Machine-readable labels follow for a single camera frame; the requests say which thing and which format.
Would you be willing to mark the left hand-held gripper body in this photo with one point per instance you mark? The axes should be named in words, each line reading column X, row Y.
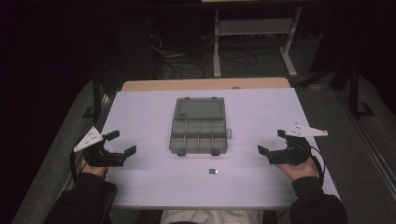
column 99, row 157

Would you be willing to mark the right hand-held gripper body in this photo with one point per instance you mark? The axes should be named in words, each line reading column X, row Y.
column 291, row 155

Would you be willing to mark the person's left hand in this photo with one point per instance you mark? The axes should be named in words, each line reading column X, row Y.
column 93, row 170

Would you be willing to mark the person's right hand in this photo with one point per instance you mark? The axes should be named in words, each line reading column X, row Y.
column 300, row 171

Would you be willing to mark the black metal stand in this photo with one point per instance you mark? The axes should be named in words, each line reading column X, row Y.
column 355, row 93
column 97, row 96

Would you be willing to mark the small metal part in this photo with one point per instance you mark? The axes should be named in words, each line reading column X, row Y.
column 213, row 171

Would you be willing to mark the grey transparent compartment box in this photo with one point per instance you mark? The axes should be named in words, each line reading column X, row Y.
column 198, row 130

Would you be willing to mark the person's light trousers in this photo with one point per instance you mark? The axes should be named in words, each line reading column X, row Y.
column 211, row 217

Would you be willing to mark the wooden table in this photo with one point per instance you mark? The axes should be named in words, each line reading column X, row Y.
column 205, row 84

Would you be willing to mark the white metal table frame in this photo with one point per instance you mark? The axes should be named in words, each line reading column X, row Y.
column 249, row 27

